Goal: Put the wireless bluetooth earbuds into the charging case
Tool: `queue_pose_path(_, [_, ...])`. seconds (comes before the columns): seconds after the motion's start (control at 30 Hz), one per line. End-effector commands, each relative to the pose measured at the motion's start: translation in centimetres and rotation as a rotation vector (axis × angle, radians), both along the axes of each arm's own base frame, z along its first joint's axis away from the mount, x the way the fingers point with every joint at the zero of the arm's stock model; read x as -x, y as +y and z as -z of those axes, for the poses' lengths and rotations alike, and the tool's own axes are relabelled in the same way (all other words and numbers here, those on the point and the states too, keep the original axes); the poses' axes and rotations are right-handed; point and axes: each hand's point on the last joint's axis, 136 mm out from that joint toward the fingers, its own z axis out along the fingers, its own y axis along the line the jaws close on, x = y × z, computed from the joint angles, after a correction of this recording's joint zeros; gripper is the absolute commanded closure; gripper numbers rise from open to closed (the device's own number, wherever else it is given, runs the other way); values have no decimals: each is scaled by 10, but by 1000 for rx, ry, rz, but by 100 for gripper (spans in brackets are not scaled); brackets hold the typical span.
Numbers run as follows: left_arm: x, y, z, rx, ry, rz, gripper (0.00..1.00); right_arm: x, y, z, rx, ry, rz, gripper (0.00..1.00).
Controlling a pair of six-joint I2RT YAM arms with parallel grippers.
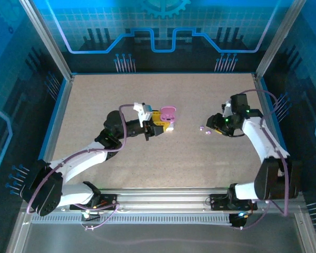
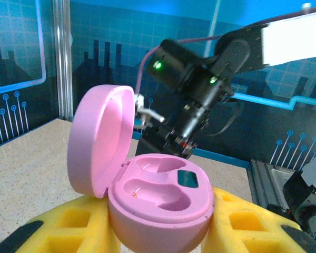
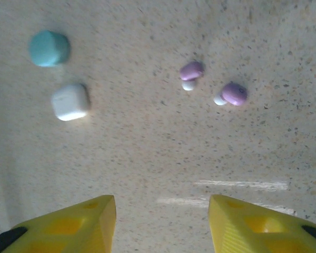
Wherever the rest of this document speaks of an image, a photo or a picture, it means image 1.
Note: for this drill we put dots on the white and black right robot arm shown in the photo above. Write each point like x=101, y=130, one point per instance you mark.
x=260, y=139

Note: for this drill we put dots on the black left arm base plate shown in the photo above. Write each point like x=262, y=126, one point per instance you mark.
x=110, y=201

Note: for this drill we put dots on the aluminium frame post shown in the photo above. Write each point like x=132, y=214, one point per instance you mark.
x=48, y=39
x=278, y=39

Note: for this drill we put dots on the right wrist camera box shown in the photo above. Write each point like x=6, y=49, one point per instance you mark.
x=227, y=109

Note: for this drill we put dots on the purple earbud charging case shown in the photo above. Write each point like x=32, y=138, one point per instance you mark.
x=168, y=112

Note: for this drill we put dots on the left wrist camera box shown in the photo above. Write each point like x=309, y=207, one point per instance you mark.
x=144, y=113

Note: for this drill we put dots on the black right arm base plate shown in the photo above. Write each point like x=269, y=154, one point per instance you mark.
x=217, y=202

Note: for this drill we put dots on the aluminium front rail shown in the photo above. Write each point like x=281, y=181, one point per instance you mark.
x=163, y=200

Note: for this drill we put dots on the aluminium side rail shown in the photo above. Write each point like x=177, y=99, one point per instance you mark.
x=265, y=105
x=56, y=131

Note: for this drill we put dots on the grey metal front shelf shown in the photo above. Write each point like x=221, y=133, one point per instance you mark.
x=160, y=237

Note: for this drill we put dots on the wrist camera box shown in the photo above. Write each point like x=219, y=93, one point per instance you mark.
x=144, y=113
x=227, y=109

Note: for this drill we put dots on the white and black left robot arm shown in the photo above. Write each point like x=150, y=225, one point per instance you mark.
x=76, y=160

